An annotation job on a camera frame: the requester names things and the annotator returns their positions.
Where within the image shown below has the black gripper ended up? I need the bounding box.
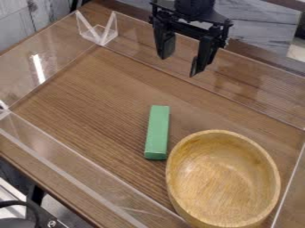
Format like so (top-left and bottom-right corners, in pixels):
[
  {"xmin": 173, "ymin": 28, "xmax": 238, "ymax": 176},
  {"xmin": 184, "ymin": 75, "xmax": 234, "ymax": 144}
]
[{"xmin": 148, "ymin": 0, "xmax": 234, "ymax": 77}]

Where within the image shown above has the green rectangular block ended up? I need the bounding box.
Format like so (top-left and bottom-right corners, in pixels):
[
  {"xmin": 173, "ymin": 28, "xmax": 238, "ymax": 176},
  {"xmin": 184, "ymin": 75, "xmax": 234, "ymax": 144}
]
[{"xmin": 144, "ymin": 105, "xmax": 169, "ymax": 160}]

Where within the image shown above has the brown wooden bowl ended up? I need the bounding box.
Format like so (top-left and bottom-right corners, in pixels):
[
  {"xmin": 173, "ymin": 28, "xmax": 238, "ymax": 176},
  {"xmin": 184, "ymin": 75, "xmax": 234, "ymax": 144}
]
[{"xmin": 165, "ymin": 129, "xmax": 280, "ymax": 228}]

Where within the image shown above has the black metal bracket with bolt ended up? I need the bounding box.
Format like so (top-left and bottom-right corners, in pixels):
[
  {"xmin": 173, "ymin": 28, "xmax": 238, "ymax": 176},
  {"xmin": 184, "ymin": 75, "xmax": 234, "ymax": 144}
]
[{"xmin": 38, "ymin": 216, "xmax": 69, "ymax": 228}]

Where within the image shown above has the black cable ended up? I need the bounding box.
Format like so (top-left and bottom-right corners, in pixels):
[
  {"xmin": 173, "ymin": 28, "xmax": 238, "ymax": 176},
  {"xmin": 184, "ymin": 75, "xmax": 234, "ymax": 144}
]
[{"xmin": 0, "ymin": 199, "xmax": 45, "ymax": 228}]

